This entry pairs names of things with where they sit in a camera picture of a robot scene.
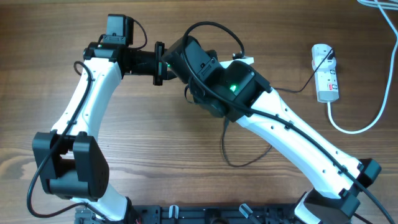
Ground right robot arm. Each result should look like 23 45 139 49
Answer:
162 37 381 223

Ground black left camera cable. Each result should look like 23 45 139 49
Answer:
26 60 96 218

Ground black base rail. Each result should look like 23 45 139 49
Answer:
74 203 299 224

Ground white power strip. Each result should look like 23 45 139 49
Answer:
312 44 339 103

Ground black charger cable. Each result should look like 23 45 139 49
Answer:
221 47 336 168

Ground white cables top corner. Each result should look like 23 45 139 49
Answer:
356 0 398 11

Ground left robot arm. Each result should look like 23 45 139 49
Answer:
32 14 174 223

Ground white power strip cord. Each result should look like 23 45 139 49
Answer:
326 0 398 135

